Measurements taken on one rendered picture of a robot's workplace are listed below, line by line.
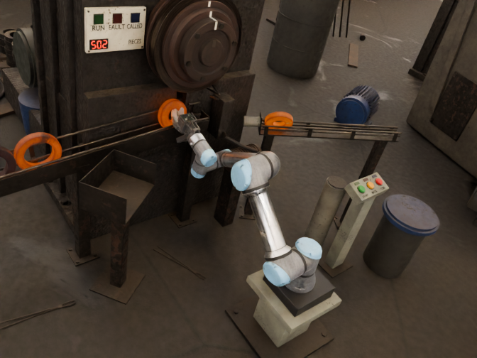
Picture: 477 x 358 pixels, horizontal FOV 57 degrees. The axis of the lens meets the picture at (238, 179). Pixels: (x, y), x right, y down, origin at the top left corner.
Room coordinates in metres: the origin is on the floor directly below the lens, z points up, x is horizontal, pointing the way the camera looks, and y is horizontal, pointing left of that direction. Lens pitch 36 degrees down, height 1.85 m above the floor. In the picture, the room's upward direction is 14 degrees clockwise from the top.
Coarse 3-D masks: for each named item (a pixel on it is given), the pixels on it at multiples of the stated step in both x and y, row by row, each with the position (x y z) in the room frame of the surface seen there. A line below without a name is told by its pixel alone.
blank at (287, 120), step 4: (276, 112) 2.12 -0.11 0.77; (280, 112) 2.13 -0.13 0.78; (284, 112) 2.13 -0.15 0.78; (268, 116) 2.12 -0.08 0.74; (272, 116) 2.11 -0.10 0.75; (276, 116) 2.10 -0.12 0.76; (280, 116) 2.11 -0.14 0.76; (284, 116) 2.11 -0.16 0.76; (288, 116) 2.12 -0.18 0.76; (268, 120) 2.12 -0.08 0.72; (272, 120) 2.12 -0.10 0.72; (276, 120) 2.12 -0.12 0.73; (280, 120) 2.12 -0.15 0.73; (284, 120) 2.13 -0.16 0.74; (288, 120) 2.13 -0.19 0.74; (292, 120) 2.15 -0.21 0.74; (268, 124) 2.14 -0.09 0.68; (272, 124) 2.14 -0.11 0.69; (276, 124) 2.17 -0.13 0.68; (280, 124) 2.17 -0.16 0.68; (284, 124) 2.15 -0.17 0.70; (288, 124) 2.15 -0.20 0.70; (268, 128) 2.16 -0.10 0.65; (272, 128) 2.16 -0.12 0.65; (276, 128) 2.16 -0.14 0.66; (280, 128) 2.17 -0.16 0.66; (284, 128) 2.17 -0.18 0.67
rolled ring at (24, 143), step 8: (32, 136) 1.39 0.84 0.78; (40, 136) 1.41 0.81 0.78; (48, 136) 1.43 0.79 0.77; (16, 144) 1.37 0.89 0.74; (24, 144) 1.36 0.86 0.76; (32, 144) 1.39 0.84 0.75; (56, 144) 1.45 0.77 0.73; (16, 152) 1.34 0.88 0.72; (24, 152) 1.36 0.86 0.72; (56, 152) 1.45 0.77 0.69; (16, 160) 1.34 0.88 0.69; (24, 160) 1.36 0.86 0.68; (48, 160) 1.44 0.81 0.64
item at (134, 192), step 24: (96, 168) 1.38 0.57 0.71; (120, 168) 1.52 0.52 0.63; (144, 168) 1.50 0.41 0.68; (96, 192) 1.25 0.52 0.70; (120, 192) 1.40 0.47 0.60; (144, 192) 1.43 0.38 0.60; (120, 216) 1.24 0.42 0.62; (120, 240) 1.37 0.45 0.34; (120, 264) 1.37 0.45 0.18; (96, 288) 1.33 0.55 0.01; (120, 288) 1.36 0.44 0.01
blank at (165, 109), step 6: (168, 102) 1.87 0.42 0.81; (174, 102) 1.89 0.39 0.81; (180, 102) 1.92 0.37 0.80; (162, 108) 1.85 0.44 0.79; (168, 108) 1.86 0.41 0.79; (174, 108) 1.89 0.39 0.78; (162, 114) 1.83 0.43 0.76; (168, 114) 1.86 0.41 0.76; (162, 120) 1.83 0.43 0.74; (168, 120) 1.85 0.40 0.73
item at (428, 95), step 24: (456, 24) 4.02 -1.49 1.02; (456, 48) 3.89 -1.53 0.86; (432, 72) 4.02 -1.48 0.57; (456, 72) 3.81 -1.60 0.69; (432, 96) 3.92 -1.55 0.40; (456, 96) 3.72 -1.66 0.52; (408, 120) 4.03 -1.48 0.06; (432, 120) 3.80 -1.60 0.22; (456, 120) 3.63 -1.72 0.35; (456, 144) 3.54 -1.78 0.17
